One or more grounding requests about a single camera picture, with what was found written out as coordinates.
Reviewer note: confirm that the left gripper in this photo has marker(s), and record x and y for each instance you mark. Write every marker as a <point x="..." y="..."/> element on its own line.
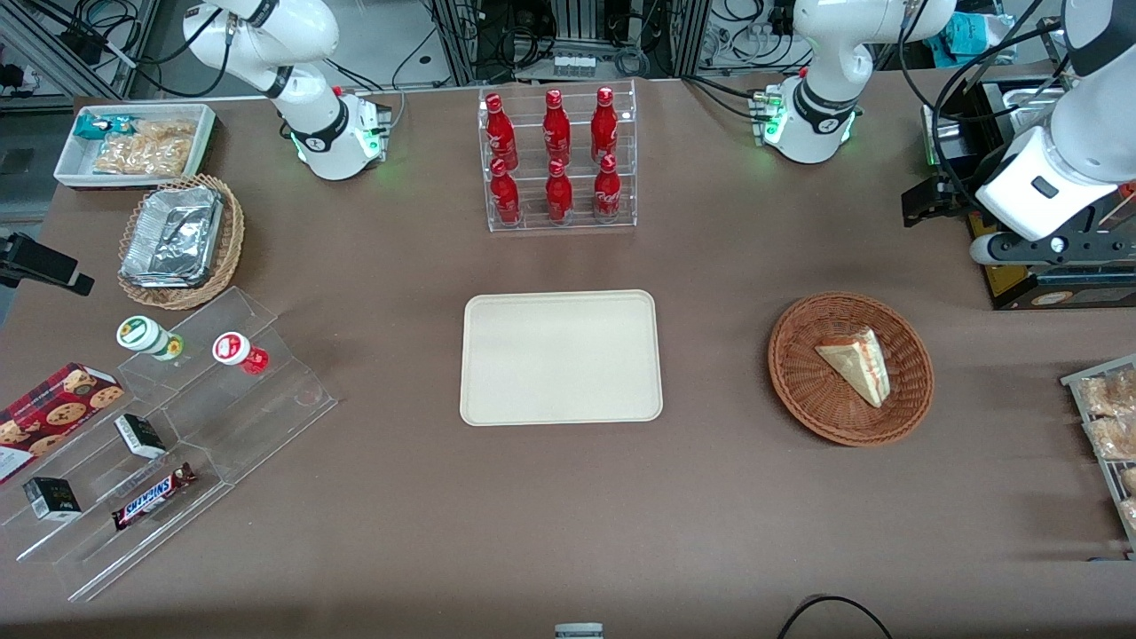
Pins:
<point x="962" y="193"/>

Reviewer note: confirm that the triangle sandwich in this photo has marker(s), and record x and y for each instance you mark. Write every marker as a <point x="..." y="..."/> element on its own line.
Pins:
<point x="859" y="364"/>

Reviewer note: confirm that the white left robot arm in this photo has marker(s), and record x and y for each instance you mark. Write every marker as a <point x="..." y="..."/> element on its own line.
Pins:
<point x="825" y="89"/>

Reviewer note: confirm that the tray of wrapped pastries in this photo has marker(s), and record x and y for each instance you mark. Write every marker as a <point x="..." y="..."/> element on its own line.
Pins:
<point x="1074" y="383"/>

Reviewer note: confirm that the brown wicker basket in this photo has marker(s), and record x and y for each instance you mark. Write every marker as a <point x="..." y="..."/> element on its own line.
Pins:
<point x="816" y="399"/>

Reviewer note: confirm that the beige plastic tray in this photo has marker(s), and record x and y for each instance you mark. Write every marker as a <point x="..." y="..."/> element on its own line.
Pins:
<point x="561" y="357"/>

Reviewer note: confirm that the light wicker basket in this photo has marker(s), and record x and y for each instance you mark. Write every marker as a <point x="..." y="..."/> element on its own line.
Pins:
<point x="232" y="240"/>

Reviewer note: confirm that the black food warmer appliance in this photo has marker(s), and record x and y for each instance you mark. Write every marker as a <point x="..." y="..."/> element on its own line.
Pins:
<point x="1021" y="288"/>

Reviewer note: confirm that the teal plastic bag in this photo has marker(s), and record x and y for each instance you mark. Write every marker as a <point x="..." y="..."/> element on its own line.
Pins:
<point x="972" y="35"/>

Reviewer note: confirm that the wrapped bread packet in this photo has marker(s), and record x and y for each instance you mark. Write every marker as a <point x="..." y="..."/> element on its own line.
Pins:
<point x="1114" y="437"/>
<point x="1111" y="393"/>

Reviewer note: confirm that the red cola bottle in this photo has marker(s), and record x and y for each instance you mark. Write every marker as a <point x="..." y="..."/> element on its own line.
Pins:
<point x="500" y="133"/>
<point x="607" y="193"/>
<point x="506" y="197"/>
<point x="559" y="197"/>
<point x="556" y="131"/>
<point x="604" y="129"/>

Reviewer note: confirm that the white power strip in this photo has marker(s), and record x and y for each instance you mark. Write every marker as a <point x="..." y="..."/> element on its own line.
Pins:
<point x="574" y="64"/>

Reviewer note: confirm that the clear acrylic bottle rack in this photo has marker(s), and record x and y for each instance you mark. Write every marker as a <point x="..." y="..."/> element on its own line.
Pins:
<point x="532" y="222"/>

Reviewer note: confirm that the small grey device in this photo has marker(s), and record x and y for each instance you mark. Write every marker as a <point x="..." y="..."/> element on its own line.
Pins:
<point x="579" y="631"/>

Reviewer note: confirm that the clear acrylic stepped display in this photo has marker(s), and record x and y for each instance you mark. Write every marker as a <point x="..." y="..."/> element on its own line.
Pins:
<point x="266" y="417"/>

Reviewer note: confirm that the red lid cup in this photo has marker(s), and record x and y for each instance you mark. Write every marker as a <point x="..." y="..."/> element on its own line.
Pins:
<point x="232" y="348"/>

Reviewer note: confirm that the stack of foil trays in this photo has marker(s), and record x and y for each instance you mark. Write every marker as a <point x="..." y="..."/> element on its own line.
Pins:
<point x="173" y="235"/>

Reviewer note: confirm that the clear bag of crackers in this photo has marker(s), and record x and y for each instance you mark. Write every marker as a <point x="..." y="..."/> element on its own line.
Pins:
<point x="146" y="151"/>

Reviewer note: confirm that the green lid cup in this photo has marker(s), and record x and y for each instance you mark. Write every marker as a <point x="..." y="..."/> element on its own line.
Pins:
<point x="140" y="334"/>

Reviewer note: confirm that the small black box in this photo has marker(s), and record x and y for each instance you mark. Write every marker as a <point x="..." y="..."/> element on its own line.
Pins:
<point x="51" y="499"/>
<point x="140" y="435"/>

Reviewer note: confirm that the snickers chocolate bar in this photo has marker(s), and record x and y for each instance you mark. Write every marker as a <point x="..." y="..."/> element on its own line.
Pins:
<point x="153" y="497"/>

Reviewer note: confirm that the teal snack packet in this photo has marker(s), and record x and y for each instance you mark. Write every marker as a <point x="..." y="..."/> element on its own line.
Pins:
<point x="93" y="126"/>

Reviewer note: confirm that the white rectangular bin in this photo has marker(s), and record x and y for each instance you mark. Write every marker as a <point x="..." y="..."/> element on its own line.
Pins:
<point x="71" y="173"/>

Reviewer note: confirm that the red plaid cookie box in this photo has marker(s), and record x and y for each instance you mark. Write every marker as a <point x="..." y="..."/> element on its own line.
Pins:
<point x="53" y="413"/>

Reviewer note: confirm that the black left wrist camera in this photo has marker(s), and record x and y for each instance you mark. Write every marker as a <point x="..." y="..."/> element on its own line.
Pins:
<point x="1021" y="250"/>

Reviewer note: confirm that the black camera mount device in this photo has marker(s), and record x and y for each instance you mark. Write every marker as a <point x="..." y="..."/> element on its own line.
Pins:
<point x="40" y="262"/>

